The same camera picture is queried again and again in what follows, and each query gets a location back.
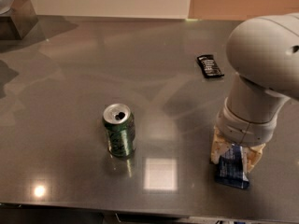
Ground green soda can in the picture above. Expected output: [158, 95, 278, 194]
[102, 104, 135, 157]

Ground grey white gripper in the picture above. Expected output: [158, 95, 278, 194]
[210, 99, 278, 174]

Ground blue rxbar wrapper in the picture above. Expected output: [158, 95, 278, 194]
[215, 145, 249, 189]

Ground black snack bar wrapper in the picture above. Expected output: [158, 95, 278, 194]
[197, 54, 224, 78]

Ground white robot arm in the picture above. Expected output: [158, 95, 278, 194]
[210, 13, 299, 172]

